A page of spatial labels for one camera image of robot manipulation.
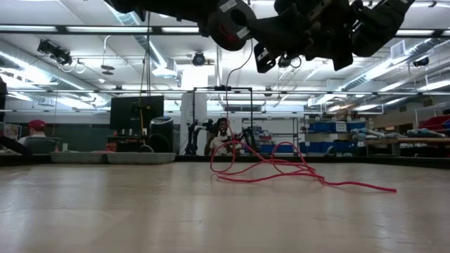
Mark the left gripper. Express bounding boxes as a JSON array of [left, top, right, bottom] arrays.
[[147, 0, 221, 38]]

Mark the black aluminium table frame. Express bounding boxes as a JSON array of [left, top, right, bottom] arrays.
[[0, 135, 450, 169]]

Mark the black wire spool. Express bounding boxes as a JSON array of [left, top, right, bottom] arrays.
[[206, 0, 258, 52]]

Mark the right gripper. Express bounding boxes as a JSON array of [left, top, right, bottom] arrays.
[[247, 0, 354, 74]]

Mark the red wire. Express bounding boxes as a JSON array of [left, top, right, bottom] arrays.
[[210, 38, 397, 193]]

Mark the blue storage bin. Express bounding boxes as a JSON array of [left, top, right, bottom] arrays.
[[298, 141, 366, 155], [309, 121, 366, 134]]

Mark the wooden work table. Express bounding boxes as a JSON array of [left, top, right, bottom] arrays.
[[365, 137, 450, 157]]

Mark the grey tool kit case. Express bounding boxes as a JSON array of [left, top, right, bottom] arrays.
[[51, 150, 176, 165]]

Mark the grey office chair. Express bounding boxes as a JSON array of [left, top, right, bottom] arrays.
[[23, 136, 63, 155]]

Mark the black ceiling camera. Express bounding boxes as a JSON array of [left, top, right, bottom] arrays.
[[37, 39, 74, 67], [277, 54, 302, 70], [192, 51, 207, 67]]

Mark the white ceiling vent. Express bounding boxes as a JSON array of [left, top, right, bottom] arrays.
[[390, 40, 407, 60]]

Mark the red storage bin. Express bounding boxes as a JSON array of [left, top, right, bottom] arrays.
[[418, 115, 450, 131]]

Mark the black rig frame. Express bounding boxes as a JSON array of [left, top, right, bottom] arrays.
[[192, 85, 254, 155]]

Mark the black monitor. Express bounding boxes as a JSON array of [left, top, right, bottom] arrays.
[[110, 95, 165, 131]]

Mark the person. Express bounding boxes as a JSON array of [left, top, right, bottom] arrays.
[[205, 117, 244, 157], [17, 119, 49, 145]]

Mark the black overhead light bar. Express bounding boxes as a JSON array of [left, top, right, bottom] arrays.
[[0, 23, 450, 39]]

